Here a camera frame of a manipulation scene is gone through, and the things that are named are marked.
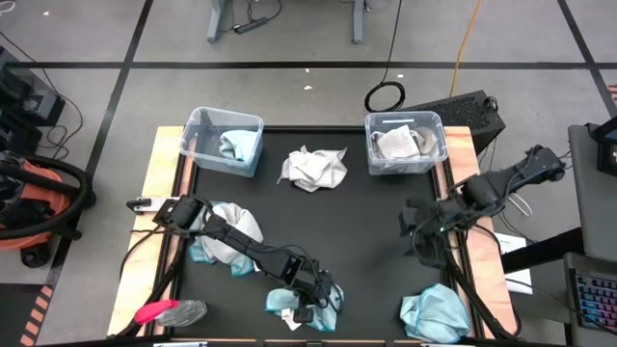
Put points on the orange and black vacuum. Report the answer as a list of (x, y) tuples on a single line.
[(34, 193)]

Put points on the white mounting bracket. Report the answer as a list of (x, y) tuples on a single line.
[(144, 205)]

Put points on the light blue microfiber towel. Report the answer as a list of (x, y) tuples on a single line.
[(241, 267), (434, 315), (279, 301), (238, 144)]

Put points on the black desk foot bar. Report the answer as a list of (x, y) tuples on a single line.
[(544, 248)]

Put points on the black device with screen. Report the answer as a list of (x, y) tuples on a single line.
[(606, 149)]

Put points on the white paper sheet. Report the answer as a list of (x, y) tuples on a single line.
[(518, 284)]

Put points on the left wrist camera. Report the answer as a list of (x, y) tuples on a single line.
[(303, 315)]

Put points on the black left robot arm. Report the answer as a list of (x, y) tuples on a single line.
[(241, 241)]

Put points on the black floor equipment box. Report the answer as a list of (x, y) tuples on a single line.
[(24, 101)]

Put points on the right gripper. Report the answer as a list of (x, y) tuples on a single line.
[(434, 217)]

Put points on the black aluminium frame strut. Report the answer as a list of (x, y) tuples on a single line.
[(474, 294), (164, 284)]

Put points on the black computer tower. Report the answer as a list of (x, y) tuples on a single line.
[(463, 113)]

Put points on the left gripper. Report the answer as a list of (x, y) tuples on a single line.
[(320, 289)]

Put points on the grey desk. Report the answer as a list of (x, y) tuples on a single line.
[(595, 207)]

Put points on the black mat orange stripes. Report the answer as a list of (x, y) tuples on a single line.
[(19, 313)]

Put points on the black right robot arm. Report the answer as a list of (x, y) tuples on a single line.
[(530, 168)]

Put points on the grey desk leg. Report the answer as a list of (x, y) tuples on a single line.
[(217, 21), (357, 21)]

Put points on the black power strip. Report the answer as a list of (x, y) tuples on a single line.
[(251, 25)]

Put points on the backlit computer keyboard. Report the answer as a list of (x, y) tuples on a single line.
[(598, 299)]

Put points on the clear plastic bin white label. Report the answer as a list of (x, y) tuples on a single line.
[(405, 166)]

